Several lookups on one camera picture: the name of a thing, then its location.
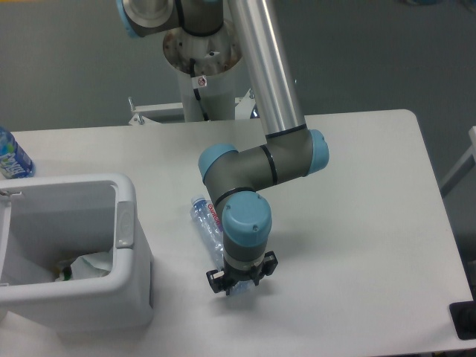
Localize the white plastic trash can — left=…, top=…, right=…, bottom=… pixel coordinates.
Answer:
left=1, top=173, right=153, bottom=332

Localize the white metal base frame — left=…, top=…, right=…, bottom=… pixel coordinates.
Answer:
left=127, top=88, right=260, bottom=126

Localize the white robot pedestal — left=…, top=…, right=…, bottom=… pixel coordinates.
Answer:
left=163, top=20, right=243, bottom=122

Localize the white frame right edge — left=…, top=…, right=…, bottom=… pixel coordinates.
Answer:
left=440, top=126, right=475, bottom=197

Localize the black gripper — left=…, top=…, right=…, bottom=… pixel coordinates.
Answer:
left=206, top=251, right=278, bottom=295

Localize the white paper carton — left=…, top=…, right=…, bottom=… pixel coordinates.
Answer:
left=71, top=251, right=113, bottom=280

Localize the clear plastic water bottle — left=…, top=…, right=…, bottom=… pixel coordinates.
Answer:
left=190, top=193, right=252, bottom=298

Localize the black table clamp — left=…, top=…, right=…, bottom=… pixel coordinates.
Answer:
left=449, top=300, right=475, bottom=341

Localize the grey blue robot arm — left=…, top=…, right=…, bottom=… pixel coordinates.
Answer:
left=117, top=1, right=329, bottom=293

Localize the blue labelled bottle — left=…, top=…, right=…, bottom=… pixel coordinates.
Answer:
left=1, top=127, right=36, bottom=179

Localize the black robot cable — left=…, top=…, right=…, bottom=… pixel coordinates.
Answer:
left=188, top=57, right=210, bottom=122

